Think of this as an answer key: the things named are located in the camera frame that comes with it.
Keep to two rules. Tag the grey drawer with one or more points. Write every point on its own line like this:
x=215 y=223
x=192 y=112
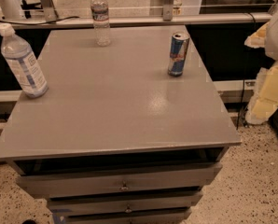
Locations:
x=126 y=203
x=156 y=216
x=117 y=181

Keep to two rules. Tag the grey drawer cabinet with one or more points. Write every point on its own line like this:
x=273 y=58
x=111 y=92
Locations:
x=116 y=107

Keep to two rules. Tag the bottom grey drawer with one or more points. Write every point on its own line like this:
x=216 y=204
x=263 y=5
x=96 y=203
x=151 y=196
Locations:
x=156 y=216

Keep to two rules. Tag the grey metal railing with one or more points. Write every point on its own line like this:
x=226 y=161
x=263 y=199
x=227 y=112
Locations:
x=71 y=14

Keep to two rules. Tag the labelled water bottle at left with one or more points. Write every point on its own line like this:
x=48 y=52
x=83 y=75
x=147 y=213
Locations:
x=22 y=62

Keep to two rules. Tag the top grey drawer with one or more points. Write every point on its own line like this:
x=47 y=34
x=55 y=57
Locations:
x=117 y=181

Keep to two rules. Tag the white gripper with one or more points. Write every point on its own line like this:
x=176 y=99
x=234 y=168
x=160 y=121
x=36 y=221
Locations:
x=264 y=102

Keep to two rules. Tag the blue silver redbull can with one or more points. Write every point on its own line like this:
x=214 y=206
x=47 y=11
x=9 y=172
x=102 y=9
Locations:
x=178 y=53

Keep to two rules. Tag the clear water bottle at back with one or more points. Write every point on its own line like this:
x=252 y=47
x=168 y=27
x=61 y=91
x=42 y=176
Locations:
x=100 y=16

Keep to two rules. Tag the middle grey drawer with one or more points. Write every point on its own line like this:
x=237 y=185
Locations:
x=126 y=203

